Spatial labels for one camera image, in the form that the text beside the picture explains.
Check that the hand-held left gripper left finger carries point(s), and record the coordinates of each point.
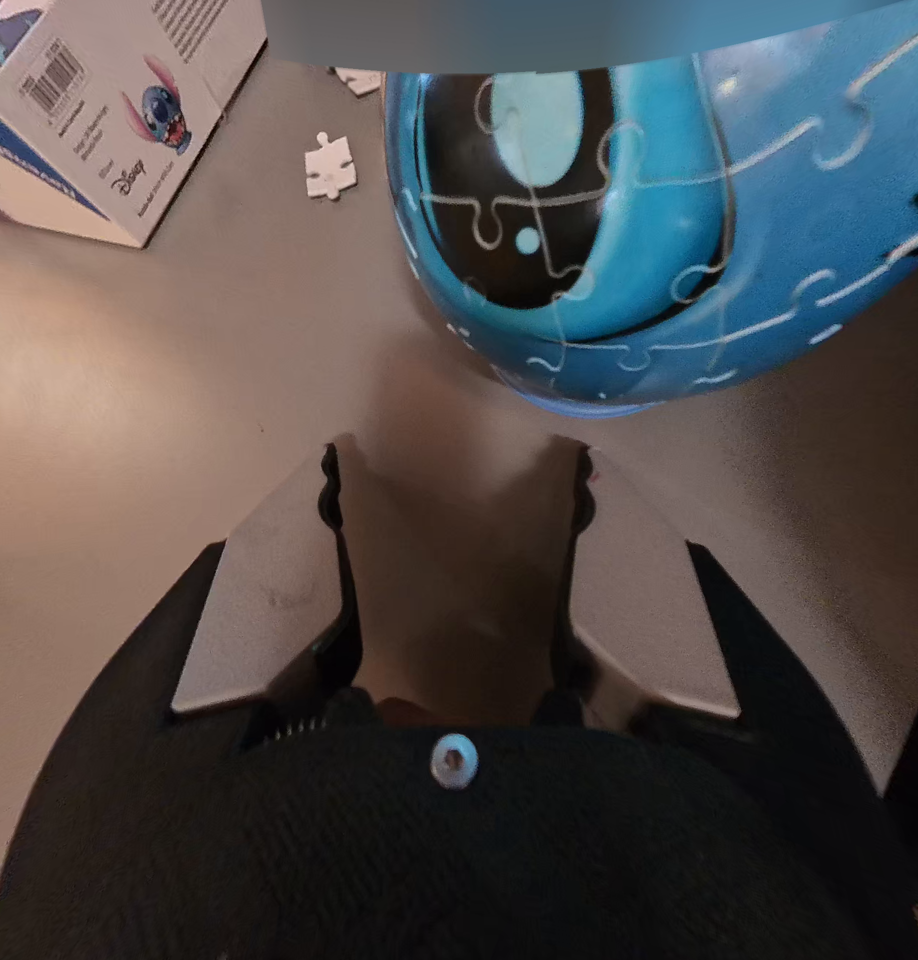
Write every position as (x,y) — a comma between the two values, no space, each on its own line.
(268,615)

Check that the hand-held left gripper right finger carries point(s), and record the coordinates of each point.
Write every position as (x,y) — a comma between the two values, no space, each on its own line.
(639,615)

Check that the blue cartoon puzzle ball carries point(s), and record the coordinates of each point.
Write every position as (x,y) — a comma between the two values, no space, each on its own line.
(766,247)

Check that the white puzzle piece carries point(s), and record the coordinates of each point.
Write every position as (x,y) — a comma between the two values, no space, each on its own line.
(358,81)
(330,166)

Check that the printed cardboard puzzle box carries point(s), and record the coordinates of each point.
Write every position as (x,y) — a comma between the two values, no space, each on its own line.
(91,112)

